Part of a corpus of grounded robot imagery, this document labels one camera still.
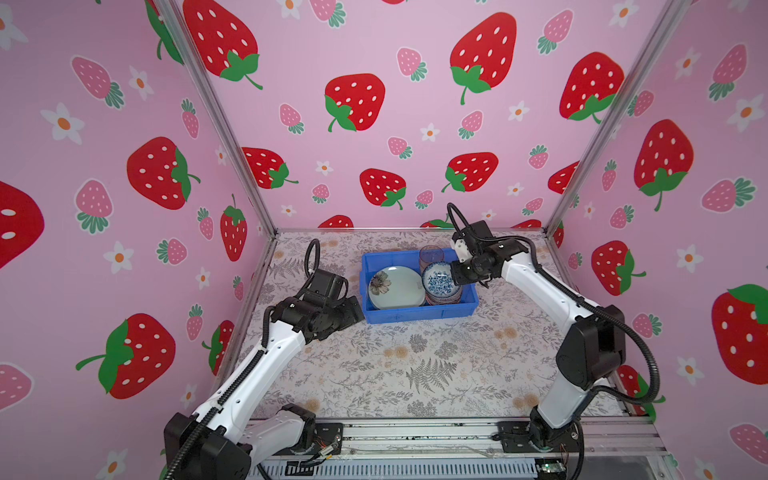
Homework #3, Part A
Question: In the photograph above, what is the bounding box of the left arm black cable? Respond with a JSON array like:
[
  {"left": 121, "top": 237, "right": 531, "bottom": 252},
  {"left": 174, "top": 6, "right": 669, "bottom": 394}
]
[{"left": 163, "top": 238, "right": 322, "bottom": 480}]

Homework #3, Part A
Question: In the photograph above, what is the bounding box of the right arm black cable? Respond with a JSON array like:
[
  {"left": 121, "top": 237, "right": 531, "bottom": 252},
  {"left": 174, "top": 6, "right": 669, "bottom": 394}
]
[{"left": 445, "top": 202, "right": 661, "bottom": 480}]

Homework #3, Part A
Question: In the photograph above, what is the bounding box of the pink transparent cup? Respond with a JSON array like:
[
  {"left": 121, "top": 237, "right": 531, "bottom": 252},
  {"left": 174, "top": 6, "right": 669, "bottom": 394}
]
[{"left": 419, "top": 245, "right": 445, "bottom": 270}]

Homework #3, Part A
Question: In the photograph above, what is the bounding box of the blue plastic bin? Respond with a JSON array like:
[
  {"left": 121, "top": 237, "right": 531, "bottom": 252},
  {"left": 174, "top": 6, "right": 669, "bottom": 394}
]
[{"left": 359, "top": 250, "right": 479, "bottom": 324}]

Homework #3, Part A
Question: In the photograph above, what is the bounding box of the dark striped bottom bowl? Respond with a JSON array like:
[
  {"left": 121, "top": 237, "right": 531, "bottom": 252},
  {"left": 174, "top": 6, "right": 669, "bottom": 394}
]
[{"left": 426, "top": 290, "right": 462, "bottom": 306}]

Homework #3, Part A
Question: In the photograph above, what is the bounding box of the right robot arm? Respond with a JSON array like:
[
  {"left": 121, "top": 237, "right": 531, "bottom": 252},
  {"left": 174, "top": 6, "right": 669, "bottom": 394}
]
[{"left": 451, "top": 242, "right": 626, "bottom": 452}]

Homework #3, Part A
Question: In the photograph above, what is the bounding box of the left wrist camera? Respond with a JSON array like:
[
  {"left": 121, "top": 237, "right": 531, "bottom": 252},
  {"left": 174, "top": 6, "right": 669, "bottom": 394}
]
[{"left": 304, "top": 269, "right": 348, "bottom": 303}]

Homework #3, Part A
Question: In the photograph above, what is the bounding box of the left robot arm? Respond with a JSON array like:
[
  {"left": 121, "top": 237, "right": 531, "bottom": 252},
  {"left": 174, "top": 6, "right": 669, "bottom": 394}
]
[{"left": 164, "top": 296, "right": 364, "bottom": 479}]

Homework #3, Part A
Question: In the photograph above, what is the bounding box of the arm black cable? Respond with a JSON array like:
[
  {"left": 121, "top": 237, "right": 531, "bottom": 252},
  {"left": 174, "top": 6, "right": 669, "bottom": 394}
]
[
  {"left": 163, "top": 238, "right": 322, "bottom": 480},
  {"left": 445, "top": 202, "right": 661, "bottom": 480}
]

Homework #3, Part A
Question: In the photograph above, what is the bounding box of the green flower plate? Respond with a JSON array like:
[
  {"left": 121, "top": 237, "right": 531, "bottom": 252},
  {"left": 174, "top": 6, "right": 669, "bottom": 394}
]
[{"left": 368, "top": 266, "right": 426, "bottom": 310}]

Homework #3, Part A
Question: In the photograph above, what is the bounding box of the green lit circuit board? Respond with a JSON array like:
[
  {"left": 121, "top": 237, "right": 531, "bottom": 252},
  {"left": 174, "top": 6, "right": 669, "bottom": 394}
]
[{"left": 535, "top": 459, "right": 568, "bottom": 480}]

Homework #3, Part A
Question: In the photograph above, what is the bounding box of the blue floral small bowl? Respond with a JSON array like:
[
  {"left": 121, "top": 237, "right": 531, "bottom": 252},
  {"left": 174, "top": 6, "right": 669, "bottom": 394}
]
[{"left": 422, "top": 262, "right": 462, "bottom": 297}]

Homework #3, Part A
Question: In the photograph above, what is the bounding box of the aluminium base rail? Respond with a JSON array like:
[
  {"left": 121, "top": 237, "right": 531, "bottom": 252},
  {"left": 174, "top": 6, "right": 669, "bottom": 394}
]
[{"left": 244, "top": 417, "right": 683, "bottom": 479}]

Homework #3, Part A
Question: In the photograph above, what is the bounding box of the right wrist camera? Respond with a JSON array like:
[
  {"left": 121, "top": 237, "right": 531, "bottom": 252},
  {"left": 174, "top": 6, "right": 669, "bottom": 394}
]
[{"left": 451, "top": 220, "right": 497, "bottom": 258}]

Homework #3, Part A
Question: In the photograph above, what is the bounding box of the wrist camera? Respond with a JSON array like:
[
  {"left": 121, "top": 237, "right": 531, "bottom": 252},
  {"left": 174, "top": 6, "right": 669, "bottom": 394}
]
[
  {"left": 451, "top": 220, "right": 497, "bottom": 258},
  {"left": 304, "top": 269, "right": 348, "bottom": 303}
]

